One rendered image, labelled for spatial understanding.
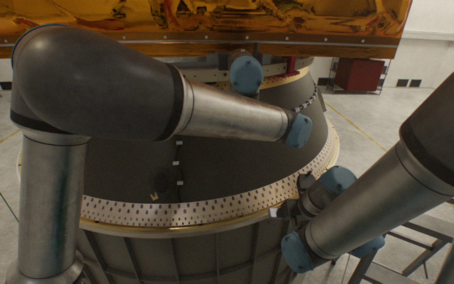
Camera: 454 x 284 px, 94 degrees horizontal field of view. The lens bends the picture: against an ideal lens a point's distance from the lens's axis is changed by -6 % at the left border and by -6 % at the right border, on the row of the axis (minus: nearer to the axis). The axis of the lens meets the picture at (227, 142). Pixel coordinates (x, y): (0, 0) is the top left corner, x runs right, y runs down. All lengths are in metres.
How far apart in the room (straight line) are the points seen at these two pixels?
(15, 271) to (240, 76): 0.54
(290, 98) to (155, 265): 1.02
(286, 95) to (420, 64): 8.03
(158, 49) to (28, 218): 0.72
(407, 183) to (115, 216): 0.94
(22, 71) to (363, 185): 0.39
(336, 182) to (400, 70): 8.15
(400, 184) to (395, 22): 0.88
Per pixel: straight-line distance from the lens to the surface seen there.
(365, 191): 0.33
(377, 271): 1.32
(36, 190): 0.41
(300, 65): 1.19
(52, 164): 0.38
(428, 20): 8.79
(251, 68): 0.51
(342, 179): 0.57
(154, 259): 1.19
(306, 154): 1.21
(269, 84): 1.06
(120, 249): 1.21
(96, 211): 1.07
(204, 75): 0.88
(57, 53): 0.26
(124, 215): 1.01
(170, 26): 0.94
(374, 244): 0.57
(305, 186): 0.69
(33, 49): 0.28
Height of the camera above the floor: 1.89
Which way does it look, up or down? 30 degrees down
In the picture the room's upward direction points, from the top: 1 degrees clockwise
